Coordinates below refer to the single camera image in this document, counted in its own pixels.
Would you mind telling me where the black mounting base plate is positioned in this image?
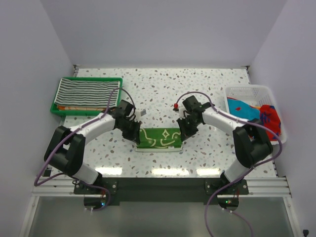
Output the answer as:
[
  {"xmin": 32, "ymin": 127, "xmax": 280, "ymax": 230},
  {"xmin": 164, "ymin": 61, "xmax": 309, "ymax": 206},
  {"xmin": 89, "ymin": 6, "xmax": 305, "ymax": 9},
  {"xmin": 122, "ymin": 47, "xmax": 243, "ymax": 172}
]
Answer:
[{"xmin": 74, "ymin": 176, "xmax": 249, "ymax": 207}]

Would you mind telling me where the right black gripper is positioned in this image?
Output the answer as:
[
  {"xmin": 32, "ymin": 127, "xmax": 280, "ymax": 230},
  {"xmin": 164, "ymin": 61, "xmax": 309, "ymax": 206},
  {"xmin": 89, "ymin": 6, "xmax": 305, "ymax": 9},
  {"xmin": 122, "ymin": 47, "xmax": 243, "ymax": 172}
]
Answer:
[{"xmin": 177, "ymin": 115, "xmax": 201, "ymax": 141}]

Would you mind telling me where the red blue patterned towel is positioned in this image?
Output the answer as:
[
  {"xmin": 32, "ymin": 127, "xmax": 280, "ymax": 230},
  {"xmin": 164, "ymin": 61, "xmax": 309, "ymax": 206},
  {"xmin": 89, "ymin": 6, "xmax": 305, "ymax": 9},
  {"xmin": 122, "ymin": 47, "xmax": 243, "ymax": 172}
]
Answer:
[{"xmin": 227, "ymin": 97, "xmax": 281, "ymax": 136}]

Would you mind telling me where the green frog pattern towel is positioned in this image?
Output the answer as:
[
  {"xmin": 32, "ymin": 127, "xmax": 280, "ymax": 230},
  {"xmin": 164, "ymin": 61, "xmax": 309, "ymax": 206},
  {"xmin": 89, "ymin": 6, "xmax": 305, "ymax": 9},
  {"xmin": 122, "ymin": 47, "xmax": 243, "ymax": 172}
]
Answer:
[{"xmin": 135, "ymin": 128, "xmax": 182, "ymax": 153}]

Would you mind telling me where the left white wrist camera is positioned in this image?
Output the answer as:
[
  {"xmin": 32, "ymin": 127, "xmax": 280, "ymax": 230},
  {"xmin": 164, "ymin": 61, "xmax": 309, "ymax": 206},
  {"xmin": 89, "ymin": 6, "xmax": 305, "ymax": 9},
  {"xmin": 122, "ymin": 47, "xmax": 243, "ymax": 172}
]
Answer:
[{"xmin": 135, "ymin": 109, "xmax": 147, "ymax": 117}]

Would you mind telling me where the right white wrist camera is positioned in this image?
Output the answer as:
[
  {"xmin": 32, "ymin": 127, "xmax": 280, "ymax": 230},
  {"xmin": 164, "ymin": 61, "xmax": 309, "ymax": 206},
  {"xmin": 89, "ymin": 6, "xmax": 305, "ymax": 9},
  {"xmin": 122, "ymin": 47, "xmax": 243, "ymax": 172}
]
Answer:
[{"xmin": 173, "ymin": 103, "xmax": 185, "ymax": 118}]

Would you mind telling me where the green white striped towel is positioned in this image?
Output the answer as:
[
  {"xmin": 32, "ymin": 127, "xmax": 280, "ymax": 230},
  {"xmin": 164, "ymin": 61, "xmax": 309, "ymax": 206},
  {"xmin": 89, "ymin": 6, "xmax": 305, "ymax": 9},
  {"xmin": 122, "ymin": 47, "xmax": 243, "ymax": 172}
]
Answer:
[{"xmin": 54, "ymin": 78, "xmax": 122, "ymax": 108}]

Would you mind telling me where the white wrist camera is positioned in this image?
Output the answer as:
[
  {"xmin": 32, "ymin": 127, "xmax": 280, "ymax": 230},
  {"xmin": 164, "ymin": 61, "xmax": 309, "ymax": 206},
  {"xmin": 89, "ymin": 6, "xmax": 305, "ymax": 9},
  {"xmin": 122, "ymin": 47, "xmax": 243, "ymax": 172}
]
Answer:
[
  {"xmin": 135, "ymin": 109, "xmax": 147, "ymax": 117},
  {"xmin": 173, "ymin": 103, "xmax": 185, "ymax": 118}
]

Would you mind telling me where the white plastic basket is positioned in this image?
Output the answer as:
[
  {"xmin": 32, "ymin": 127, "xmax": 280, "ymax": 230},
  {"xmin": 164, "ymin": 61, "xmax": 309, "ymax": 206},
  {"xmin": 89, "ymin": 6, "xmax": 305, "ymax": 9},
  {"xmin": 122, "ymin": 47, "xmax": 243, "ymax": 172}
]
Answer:
[{"xmin": 224, "ymin": 84, "xmax": 288, "ymax": 146}]

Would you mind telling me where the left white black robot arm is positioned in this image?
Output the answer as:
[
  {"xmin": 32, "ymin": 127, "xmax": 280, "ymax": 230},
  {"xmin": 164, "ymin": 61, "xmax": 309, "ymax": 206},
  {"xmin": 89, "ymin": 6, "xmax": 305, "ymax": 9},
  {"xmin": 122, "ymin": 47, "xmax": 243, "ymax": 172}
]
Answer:
[{"xmin": 44, "ymin": 100, "xmax": 143, "ymax": 195}]

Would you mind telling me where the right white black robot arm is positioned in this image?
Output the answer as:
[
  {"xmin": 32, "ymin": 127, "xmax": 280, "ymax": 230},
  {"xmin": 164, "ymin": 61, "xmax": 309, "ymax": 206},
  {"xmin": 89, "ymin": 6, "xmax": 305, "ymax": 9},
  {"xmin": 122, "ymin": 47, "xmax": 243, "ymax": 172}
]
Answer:
[{"xmin": 173, "ymin": 96, "xmax": 273, "ymax": 194}]

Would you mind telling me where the orange folded cartoon towel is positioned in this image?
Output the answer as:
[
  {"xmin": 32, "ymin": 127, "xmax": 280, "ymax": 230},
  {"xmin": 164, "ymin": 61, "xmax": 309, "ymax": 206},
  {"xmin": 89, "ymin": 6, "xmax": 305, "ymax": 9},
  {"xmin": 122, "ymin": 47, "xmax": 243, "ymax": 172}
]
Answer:
[{"xmin": 57, "ymin": 105, "xmax": 106, "ymax": 111}]

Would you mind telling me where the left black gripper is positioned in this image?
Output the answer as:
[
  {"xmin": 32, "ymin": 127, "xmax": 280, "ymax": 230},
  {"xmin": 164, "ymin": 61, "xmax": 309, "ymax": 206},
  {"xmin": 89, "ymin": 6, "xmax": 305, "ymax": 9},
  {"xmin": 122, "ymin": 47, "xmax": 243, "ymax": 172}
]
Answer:
[{"xmin": 118, "ymin": 118, "xmax": 141, "ymax": 144}]

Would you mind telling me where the green plastic tray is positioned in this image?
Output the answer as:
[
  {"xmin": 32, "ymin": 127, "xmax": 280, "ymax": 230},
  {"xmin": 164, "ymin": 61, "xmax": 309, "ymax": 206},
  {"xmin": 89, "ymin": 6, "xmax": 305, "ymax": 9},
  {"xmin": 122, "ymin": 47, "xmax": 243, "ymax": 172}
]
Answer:
[{"xmin": 50, "ymin": 77, "xmax": 123, "ymax": 117}]

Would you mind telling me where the aluminium frame rail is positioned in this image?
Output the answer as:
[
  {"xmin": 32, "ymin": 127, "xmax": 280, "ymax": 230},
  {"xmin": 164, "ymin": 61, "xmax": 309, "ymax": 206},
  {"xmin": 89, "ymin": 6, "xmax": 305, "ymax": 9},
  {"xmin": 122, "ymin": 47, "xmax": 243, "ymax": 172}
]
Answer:
[{"xmin": 19, "ymin": 177, "xmax": 303, "ymax": 237}]

